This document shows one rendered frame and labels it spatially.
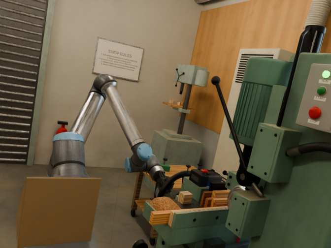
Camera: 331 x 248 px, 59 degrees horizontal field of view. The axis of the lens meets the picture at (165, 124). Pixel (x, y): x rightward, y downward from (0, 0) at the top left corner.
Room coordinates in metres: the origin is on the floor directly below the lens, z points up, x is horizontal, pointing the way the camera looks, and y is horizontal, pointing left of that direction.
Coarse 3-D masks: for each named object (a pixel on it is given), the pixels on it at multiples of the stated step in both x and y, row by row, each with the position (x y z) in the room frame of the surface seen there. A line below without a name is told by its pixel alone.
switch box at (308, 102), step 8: (312, 64) 0.76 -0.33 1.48; (320, 64) 0.75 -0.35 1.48; (328, 64) 0.73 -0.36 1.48; (312, 72) 0.76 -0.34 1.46; (320, 72) 0.74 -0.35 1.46; (312, 80) 0.75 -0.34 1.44; (312, 88) 0.75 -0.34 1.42; (328, 88) 0.71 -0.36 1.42; (304, 96) 0.76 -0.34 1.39; (312, 96) 0.74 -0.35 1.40; (320, 96) 0.73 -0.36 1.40; (328, 96) 0.71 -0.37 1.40; (304, 104) 0.76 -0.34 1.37; (312, 104) 0.74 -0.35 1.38; (320, 104) 0.72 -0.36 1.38; (328, 104) 0.71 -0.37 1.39; (304, 112) 0.75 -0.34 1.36; (328, 112) 0.70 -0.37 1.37; (296, 120) 0.77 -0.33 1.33; (304, 120) 0.75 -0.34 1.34; (320, 120) 0.71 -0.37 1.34; (328, 120) 0.70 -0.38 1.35; (312, 128) 0.73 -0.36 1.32; (320, 128) 0.71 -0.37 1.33; (328, 128) 0.69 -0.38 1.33
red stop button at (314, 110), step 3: (312, 108) 0.73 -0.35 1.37; (315, 108) 0.72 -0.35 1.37; (318, 108) 0.72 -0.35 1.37; (309, 111) 0.73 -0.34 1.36; (312, 111) 0.72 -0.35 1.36; (315, 111) 0.72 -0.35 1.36; (318, 111) 0.71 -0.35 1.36; (309, 114) 0.73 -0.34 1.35; (312, 114) 0.72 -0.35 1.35; (315, 114) 0.72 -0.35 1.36; (318, 114) 0.71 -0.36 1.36; (312, 117) 0.72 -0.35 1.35; (315, 117) 0.71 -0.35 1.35; (318, 117) 0.71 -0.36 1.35
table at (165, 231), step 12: (144, 204) 1.06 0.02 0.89; (180, 204) 1.09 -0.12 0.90; (192, 204) 1.12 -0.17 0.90; (144, 216) 1.05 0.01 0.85; (156, 228) 0.96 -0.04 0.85; (168, 228) 0.91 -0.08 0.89; (192, 228) 0.93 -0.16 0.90; (204, 228) 0.96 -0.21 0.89; (216, 228) 0.99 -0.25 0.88; (168, 240) 0.89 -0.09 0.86; (180, 240) 0.91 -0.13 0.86; (192, 240) 0.93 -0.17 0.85
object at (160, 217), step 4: (196, 208) 0.99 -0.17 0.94; (152, 212) 0.89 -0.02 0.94; (156, 212) 0.90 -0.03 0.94; (160, 212) 0.91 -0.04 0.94; (164, 212) 0.91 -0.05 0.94; (168, 212) 0.92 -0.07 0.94; (152, 216) 0.89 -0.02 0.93; (156, 216) 0.89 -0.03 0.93; (160, 216) 0.90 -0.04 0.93; (164, 216) 0.90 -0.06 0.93; (168, 216) 0.91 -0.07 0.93; (152, 220) 0.88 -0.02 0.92; (156, 220) 0.89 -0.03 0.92; (160, 220) 0.90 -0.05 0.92; (164, 220) 0.91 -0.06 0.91; (152, 224) 0.88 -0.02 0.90; (156, 224) 0.89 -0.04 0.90; (160, 224) 0.90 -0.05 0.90
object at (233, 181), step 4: (232, 172) 1.09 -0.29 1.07; (236, 172) 1.10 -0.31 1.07; (228, 176) 1.11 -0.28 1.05; (232, 176) 1.09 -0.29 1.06; (228, 180) 1.10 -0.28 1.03; (232, 180) 1.08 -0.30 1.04; (236, 180) 1.07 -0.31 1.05; (228, 184) 1.09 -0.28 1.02; (232, 184) 1.08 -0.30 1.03; (236, 184) 1.06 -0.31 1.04; (228, 188) 1.09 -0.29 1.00
